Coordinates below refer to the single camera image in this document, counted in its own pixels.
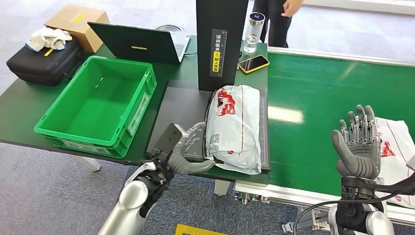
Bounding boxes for green plastic crate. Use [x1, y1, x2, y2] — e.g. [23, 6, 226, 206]
[34, 55, 158, 160]

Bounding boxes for phone with yellow case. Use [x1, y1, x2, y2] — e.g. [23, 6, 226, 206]
[237, 54, 270, 74]

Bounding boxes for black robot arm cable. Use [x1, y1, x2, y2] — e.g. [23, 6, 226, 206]
[293, 191, 403, 235]

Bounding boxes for white plastic courier bag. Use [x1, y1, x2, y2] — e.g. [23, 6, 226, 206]
[204, 85, 263, 176]
[372, 117, 415, 209]

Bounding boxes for white table leg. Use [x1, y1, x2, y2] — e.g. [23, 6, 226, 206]
[214, 180, 231, 197]
[71, 155, 102, 172]

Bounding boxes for person's left hand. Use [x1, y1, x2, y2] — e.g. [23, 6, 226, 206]
[281, 0, 304, 18]

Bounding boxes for column instruction label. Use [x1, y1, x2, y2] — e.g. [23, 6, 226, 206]
[209, 29, 228, 78]

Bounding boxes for brown cardboard box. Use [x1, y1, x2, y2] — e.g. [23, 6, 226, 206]
[44, 3, 111, 53]

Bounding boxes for black scanner platform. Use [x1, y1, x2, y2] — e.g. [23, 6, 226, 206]
[146, 80, 271, 173]

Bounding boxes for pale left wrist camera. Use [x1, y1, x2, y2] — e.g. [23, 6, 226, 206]
[149, 123, 184, 160]

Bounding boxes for clear water bottle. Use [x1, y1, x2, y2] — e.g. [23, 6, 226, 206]
[242, 12, 266, 55]

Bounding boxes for black scanner column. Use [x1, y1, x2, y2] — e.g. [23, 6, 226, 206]
[196, 0, 250, 92]

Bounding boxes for black carrying case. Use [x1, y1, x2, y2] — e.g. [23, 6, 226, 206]
[6, 39, 82, 87]

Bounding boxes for dark laptop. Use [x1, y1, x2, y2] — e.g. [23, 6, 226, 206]
[87, 22, 191, 64]

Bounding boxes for person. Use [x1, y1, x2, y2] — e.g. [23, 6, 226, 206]
[252, 0, 305, 48]

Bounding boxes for white round ribbed disc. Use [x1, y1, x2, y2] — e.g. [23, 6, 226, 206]
[155, 24, 188, 36]

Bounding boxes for white cloth gloves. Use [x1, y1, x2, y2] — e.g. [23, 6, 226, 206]
[25, 27, 72, 52]

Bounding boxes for green conveyor belt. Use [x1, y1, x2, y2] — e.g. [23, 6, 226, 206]
[267, 51, 415, 198]

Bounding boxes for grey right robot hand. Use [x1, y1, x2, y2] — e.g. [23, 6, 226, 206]
[331, 104, 382, 181]

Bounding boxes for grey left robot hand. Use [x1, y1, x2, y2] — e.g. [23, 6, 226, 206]
[167, 122, 217, 176]

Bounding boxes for green table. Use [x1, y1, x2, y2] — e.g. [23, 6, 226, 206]
[0, 35, 270, 186]

